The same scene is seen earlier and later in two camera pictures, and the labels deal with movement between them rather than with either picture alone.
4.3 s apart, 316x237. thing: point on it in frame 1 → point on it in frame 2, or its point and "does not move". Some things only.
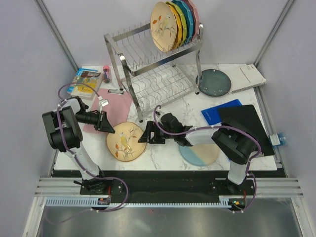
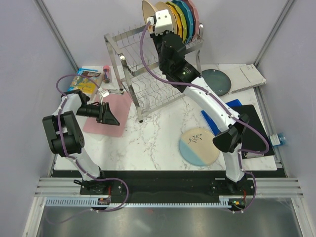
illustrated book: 89,76 does not move
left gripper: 102,122 → 105,115
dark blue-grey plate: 215,83 does not move
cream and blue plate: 200,154 does not move
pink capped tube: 107,76 does not move
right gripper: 145,138 → 156,37
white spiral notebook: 243,77 does not move
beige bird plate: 123,144 → 148,10
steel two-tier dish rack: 153,75 does not move
